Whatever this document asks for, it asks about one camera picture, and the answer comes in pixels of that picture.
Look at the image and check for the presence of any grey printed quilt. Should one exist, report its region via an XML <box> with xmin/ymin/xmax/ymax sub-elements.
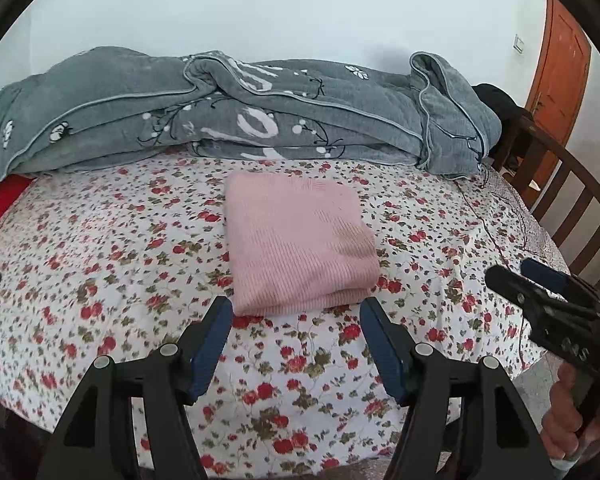
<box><xmin>0</xmin><ymin>46</ymin><xmax>503</xmax><ymax>187</ymax></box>

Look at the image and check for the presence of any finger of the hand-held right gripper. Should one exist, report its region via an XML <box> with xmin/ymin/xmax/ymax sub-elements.
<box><xmin>520</xmin><ymin>258</ymin><xmax>569</xmax><ymax>294</ymax></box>
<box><xmin>484</xmin><ymin>264</ymin><xmax>536</xmax><ymax>309</ymax></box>

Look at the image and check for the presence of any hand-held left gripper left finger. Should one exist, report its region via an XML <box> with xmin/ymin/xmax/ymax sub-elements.
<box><xmin>37</xmin><ymin>296</ymin><xmax>234</xmax><ymax>480</ymax></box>

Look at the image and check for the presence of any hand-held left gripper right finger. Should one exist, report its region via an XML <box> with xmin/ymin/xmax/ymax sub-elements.
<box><xmin>359</xmin><ymin>296</ymin><xmax>556</xmax><ymax>480</ymax></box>

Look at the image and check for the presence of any black garment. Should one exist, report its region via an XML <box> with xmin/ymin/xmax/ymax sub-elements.
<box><xmin>472</xmin><ymin>83</ymin><xmax>524</xmax><ymax>171</ymax></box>

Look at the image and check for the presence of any person's right hand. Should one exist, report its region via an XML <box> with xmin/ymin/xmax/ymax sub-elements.
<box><xmin>540</xmin><ymin>364</ymin><xmax>600</xmax><ymax>462</ymax></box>

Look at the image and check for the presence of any orange wooden door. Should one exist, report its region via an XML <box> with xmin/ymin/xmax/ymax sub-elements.
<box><xmin>525</xmin><ymin>0</ymin><xmax>592</xmax><ymax>146</ymax></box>

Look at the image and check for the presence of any dark wooden bed footboard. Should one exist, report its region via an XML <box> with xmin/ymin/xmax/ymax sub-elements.
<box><xmin>492</xmin><ymin>110</ymin><xmax>600</xmax><ymax>293</ymax></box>

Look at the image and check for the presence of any pink knit sweater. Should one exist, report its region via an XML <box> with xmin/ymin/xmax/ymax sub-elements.
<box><xmin>223</xmin><ymin>170</ymin><xmax>381</xmax><ymax>317</ymax></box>

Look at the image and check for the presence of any red cloth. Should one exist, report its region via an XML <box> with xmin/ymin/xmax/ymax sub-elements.
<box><xmin>0</xmin><ymin>175</ymin><xmax>33</xmax><ymax>231</ymax></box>

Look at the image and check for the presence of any floral bed sheet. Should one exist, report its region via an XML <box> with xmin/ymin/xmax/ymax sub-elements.
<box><xmin>0</xmin><ymin>152</ymin><xmax>576</xmax><ymax>478</ymax></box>

